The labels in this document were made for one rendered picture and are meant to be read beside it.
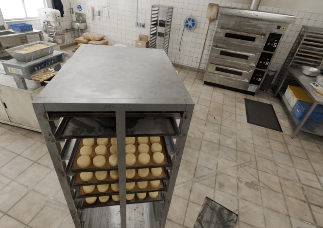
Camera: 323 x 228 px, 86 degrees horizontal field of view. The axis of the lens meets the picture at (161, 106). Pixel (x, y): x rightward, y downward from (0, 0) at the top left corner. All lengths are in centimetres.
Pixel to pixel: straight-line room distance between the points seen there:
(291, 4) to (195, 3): 243
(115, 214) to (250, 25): 455
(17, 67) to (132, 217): 224
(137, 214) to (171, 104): 173
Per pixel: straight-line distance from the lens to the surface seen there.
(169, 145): 76
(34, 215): 257
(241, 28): 493
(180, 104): 57
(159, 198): 102
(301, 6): 613
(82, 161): 80
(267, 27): 499
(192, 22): 587
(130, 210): 219
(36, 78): 306
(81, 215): 112
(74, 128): 71
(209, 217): 245
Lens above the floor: 211
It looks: 33 degrees down
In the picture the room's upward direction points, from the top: 7 degrees clockwise
